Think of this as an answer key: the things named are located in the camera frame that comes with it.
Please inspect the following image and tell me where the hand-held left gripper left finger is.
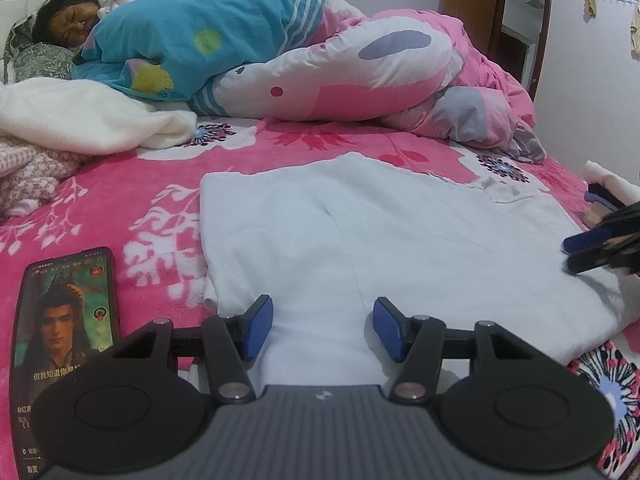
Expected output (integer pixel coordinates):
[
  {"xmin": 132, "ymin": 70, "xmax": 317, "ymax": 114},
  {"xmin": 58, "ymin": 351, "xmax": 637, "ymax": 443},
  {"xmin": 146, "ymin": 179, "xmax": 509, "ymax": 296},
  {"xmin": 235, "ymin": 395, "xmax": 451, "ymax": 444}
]
[{"xmin": 112, "ymin": 295, "xmax": 273, "ymax": 403}]

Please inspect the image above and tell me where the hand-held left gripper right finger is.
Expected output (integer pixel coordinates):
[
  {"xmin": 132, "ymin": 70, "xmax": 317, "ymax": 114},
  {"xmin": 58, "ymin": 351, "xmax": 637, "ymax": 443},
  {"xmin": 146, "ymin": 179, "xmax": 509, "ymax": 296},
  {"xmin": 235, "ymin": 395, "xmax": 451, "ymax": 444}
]
[{"xmin": 372, "ymin": 296, "xmax": 543, "ymax": 405}]

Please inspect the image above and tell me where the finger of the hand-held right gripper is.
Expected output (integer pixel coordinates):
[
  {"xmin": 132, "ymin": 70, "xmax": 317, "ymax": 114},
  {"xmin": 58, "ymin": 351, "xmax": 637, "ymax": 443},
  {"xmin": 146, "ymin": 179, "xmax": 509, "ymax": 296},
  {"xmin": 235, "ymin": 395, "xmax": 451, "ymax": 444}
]
[
  {"xmin": 567, "ymin": 240, "xmax": 640, "ymax": 276},
  {"xmin": 562, "ymin": 204, "xmax": 640, "ymax": 256}
]

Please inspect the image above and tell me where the white shirt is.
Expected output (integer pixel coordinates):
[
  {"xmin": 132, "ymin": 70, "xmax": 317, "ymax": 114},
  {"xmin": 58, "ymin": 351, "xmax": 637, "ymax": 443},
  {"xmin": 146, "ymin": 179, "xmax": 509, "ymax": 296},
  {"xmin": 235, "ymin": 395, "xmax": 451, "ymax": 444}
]
[{"xmin": 200, "ymin": 152, "xmax": 626, "ymax": 368}]

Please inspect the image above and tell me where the navy folded garment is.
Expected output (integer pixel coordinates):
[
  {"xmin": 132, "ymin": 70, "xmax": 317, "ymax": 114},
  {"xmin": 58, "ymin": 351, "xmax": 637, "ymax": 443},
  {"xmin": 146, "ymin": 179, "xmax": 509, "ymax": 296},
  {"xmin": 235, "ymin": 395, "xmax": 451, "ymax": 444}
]
[{"xmin": 585, "ymin": 183, "xmax": 629, "ymax": 212}]

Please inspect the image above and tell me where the cream folded garment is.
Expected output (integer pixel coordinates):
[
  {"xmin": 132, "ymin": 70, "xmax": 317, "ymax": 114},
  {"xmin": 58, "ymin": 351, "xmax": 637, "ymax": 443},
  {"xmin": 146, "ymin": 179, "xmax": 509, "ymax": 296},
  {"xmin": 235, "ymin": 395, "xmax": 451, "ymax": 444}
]
[{"xmin": 584, "ymin": 160, "xmax": 640, "ymax": 207}]

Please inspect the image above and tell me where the pink floral blanket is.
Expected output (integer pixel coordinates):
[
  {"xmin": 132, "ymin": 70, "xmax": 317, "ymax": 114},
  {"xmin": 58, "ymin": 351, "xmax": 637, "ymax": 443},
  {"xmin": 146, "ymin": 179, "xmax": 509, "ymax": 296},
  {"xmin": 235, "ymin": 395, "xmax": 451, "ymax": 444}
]
[{"xmin": 0, "ymin": 115, "xmax": 640, "ymax": 480}]

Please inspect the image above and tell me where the dark smartphone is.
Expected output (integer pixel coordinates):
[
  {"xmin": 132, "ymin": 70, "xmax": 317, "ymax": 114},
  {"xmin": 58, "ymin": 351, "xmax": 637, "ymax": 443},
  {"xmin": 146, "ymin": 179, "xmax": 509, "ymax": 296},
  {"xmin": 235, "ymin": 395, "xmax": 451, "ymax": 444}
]
[{"xmin": 10, "ymin": 246, "xmax": 120, "ymax": 480}]

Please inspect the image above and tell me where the pink white printed duvet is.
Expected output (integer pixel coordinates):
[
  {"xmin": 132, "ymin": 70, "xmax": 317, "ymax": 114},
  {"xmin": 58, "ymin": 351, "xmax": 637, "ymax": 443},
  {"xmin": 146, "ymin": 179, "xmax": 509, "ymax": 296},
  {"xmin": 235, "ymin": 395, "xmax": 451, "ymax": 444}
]
[{"xmin": 187, "ymin": 7, "xmax": 547, "ymax": 163}]

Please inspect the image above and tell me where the wooden door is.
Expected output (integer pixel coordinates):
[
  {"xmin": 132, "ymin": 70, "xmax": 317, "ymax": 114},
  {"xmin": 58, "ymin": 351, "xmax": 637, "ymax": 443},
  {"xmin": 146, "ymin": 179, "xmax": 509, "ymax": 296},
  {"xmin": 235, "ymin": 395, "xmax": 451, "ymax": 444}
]
[{"xmin": 442, "ymin": 0, "xmax": 501, "ymax": 56}]

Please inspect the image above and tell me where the pink checked cloth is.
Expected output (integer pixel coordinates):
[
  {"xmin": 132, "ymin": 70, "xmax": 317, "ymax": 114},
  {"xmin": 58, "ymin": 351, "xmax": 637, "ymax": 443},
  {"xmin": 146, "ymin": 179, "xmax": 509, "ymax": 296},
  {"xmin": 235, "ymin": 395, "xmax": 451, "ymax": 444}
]
[{"xmin": 0, "ymin": 141, "xmax": 96, "ymax": 219}]

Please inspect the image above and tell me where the cream fleece blanket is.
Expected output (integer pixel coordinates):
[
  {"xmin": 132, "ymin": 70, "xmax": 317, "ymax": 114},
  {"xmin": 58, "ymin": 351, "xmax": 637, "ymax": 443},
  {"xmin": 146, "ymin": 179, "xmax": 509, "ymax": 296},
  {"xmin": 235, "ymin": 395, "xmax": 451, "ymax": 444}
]
[{"xmin": 0, "ymin": 76, "xmax": 198, "ymax": 154}]

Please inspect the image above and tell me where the sleeping person in blue blanket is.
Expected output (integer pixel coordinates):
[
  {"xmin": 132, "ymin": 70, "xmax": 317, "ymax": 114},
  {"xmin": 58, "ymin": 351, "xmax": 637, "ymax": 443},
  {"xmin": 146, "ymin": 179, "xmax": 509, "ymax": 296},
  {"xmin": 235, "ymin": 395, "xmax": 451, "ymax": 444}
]
[{"xmin": 72, "ymin": 0, "xmax": 328, "ymax": 116}]

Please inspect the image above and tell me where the grey patterned pillow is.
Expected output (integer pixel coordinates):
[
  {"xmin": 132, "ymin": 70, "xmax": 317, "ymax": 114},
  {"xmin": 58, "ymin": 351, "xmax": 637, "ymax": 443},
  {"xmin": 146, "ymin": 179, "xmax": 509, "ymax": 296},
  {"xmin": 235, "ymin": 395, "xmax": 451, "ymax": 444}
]
[{"xmin": 4, "ymin": 15, "xmax": 76, "ymax": 84}]

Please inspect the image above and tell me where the pink white headboard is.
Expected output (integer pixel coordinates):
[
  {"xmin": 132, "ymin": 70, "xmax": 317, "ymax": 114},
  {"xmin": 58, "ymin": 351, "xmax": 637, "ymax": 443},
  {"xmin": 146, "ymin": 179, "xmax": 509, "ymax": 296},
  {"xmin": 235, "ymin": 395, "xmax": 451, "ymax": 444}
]
[{"xmin": 0, "ymin": 0, "xmax": 111, "ymax": 81}]

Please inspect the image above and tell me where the dark door frame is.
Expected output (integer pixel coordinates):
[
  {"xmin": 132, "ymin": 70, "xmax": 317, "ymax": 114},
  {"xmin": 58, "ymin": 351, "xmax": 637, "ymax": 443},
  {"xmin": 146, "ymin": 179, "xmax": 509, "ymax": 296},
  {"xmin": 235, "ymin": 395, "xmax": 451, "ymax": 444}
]
[{"xmin": 487, "ymin": 0, "xmax": 554, "ymax": 102}]

